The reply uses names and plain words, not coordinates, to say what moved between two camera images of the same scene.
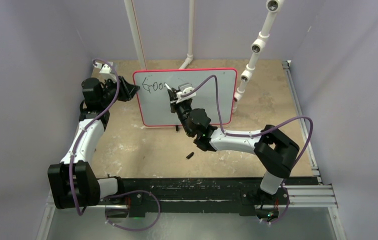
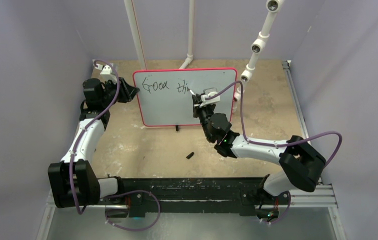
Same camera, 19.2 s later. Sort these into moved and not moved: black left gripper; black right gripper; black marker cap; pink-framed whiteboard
Moved: black right gripper
Not moved: black marker cap; pink-framed whiteboard; black left gripper
